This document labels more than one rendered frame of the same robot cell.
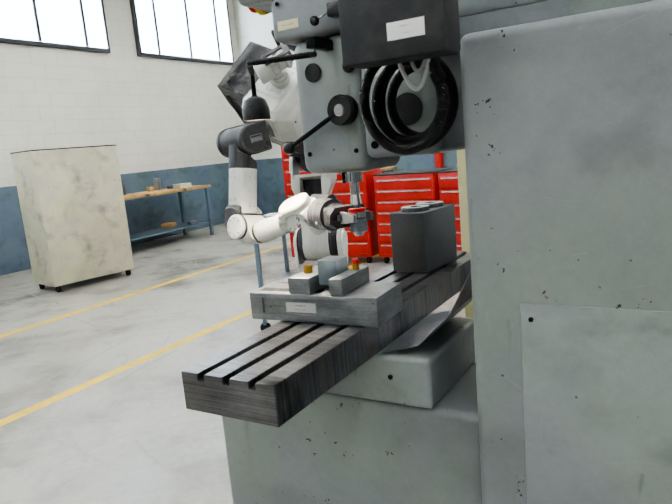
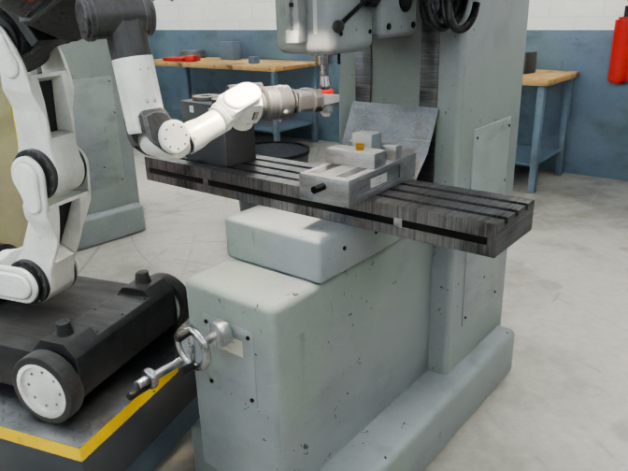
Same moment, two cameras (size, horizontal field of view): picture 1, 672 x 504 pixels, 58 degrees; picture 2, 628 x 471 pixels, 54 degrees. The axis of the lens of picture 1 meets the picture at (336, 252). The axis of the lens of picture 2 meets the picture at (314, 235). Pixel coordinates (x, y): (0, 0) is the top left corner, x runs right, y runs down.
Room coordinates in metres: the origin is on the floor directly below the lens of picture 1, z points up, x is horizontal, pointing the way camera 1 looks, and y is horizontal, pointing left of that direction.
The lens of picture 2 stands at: (1.37, 1.65, 1.42)
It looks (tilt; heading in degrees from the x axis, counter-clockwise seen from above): 20 degrees down; 277
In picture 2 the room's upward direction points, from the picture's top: 1 degrees counter-clockwise
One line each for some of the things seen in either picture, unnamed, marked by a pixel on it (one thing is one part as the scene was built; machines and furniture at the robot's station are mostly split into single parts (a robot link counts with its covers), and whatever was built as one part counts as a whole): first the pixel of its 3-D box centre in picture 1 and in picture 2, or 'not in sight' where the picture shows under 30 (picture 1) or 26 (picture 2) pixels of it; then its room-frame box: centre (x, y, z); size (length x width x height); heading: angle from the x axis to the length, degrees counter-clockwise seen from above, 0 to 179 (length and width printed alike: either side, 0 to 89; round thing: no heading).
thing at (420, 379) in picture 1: (367, 350); (326, 223); (1.56, -0.06, 0.83); 0.50 x 0.35 x 0.12; 59
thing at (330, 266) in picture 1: (333, 270); (366, 143); (1.44, 0.01, 1.08); 0.06 x 0.05 x 0.06; 151
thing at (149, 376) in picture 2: not in sight; (163, 371); (1.95, 0.32, 0.55); 0.22 x 0.06 x 0.06; 59
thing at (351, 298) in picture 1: (324, 292); (361, 167); (1.45, 0.04, 1.02); 0.35 x 0.15 x 0.11; 61
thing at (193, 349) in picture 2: not in sight; (204, 341); (1.82, 0.36, 0.67); 0.16 x 0.12 x 0.12; 59
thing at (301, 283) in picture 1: (314, 278); (355, 156); (1.46, 0.06, 1.06); 0.15 x 0.06 x 0.04; 151
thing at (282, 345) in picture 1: (374, 308); (308, 188); (1.61, -0.09, 0.93); 1.24 x 0.23 x 0.08; 149
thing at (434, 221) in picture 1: (424, 235); (218, 128); (1.93, -0.29, 1.07); 0.22 x 0.12 x 0.20; 143
